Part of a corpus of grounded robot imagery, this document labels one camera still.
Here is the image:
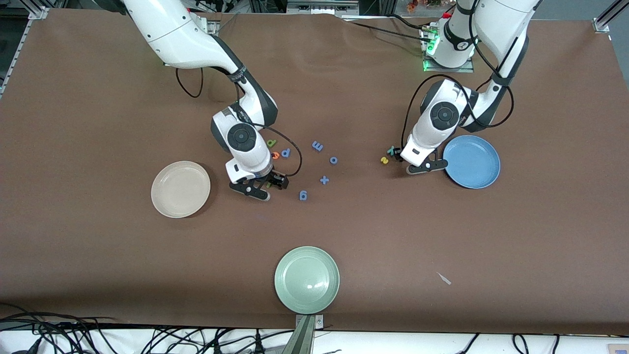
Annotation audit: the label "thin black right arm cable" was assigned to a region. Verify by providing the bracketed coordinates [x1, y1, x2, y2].
[175, 66, 302, 177]

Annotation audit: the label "green round plate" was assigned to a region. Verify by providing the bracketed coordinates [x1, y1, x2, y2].
[274, 246, 341, 315]

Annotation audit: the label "blue round plate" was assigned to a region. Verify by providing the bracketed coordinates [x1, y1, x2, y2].
[442, 135, 501, 189]

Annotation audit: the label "brown paper table cover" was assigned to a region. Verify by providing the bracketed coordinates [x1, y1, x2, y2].
[0, 9, 629, 336]

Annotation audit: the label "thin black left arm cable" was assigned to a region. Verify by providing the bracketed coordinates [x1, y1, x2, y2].
[402, 0, 515, 153]

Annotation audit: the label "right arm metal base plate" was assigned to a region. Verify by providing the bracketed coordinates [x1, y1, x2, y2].
[189, 14, 219, 36]

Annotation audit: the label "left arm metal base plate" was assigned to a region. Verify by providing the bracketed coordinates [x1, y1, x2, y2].
[422, 25, 475, 73]

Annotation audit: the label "grey camera mount pole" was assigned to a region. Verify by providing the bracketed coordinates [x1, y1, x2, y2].
[281, 315, 325, 354]

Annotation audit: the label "grey metal bracket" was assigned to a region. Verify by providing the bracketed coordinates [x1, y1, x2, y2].
[286, 0, 360, 15]

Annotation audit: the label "beige round plate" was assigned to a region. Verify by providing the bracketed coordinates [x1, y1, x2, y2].
[151, 161, 211, 218]

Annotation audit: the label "black metal frame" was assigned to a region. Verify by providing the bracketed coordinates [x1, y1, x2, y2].
[248, 0, 288, 14]

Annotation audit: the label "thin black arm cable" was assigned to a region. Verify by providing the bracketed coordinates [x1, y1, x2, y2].
[175, 66, 302, 177]
[402, 0, 515, 153]

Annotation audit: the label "black base power cable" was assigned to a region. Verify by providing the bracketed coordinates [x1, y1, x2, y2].
[350, 21, 427, 41]
[386, 15, 426, 31]

